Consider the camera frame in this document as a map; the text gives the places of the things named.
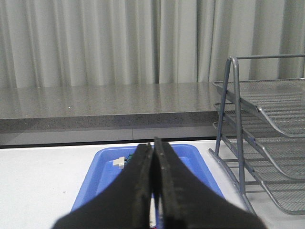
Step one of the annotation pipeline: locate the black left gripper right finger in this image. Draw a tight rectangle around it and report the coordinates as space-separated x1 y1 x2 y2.
153 138 266 229

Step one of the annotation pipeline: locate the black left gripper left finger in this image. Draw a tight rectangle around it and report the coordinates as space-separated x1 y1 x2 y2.
53 144 153 229

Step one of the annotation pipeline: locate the mesh tray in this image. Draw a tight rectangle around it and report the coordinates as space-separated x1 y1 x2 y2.
210 122 305 215
213 102 305 179
226 78 305 138

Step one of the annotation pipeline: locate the grey stone counter ledge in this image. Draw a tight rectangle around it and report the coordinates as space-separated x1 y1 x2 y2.
0 83 220 147

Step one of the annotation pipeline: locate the green and beige switch block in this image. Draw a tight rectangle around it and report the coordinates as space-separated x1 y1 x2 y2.
125 154 133 164

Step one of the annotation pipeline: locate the grey metal rack frame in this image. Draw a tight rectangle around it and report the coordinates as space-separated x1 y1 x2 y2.
208 54 305 214

